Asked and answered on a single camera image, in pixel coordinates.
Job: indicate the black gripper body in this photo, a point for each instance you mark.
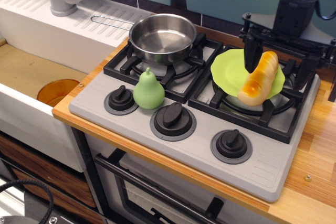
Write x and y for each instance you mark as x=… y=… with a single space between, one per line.
x=311 y=43

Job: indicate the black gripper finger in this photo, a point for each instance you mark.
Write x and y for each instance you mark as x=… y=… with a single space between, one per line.
x=252 y=52
x=306 y=70

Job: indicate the toy bread loaf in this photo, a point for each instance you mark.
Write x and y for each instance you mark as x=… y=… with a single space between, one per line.
x=257 y=85

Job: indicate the green toy pear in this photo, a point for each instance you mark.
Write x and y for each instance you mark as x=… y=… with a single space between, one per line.
x=148 y=93

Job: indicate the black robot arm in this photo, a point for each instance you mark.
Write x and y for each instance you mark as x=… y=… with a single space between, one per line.
x=295 y=14

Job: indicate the light green plate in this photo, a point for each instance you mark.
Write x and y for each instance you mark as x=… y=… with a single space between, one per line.
x=229 y=73

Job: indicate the right black stove knob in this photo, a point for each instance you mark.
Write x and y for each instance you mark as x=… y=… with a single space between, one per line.
x=231 y=147

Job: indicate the black stove knob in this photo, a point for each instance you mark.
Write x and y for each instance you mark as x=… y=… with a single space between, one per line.
x=173 y=122
x=231 y=147
x=120 y=101

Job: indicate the grey toy stove top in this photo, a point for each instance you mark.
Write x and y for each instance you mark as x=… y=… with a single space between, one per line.
x=262 y=175

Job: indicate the middle black stove knob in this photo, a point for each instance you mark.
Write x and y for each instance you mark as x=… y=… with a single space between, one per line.
x=173 y=122

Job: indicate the left black stove knob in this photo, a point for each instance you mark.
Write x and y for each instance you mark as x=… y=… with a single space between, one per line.
x=120 y=101

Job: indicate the left black burner grate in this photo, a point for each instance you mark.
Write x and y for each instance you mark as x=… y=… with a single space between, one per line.
x=179 y=80

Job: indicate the stainless steel saucepan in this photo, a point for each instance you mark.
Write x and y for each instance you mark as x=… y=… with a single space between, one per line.
x=159 y=39

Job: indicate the toy oven door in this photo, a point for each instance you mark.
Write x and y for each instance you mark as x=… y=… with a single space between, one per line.
x=145 y=193

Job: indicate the orange sink drain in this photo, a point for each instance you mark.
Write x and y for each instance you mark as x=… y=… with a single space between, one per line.
x=52 y=93

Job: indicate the white toy sink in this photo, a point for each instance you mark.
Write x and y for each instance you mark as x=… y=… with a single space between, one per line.
x=38 y=48

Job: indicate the wooden drawer fronts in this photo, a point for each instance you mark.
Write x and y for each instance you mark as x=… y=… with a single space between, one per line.
x=71 y=192

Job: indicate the black oven door handle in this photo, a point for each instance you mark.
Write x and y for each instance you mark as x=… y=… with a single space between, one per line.
x=156 y=191

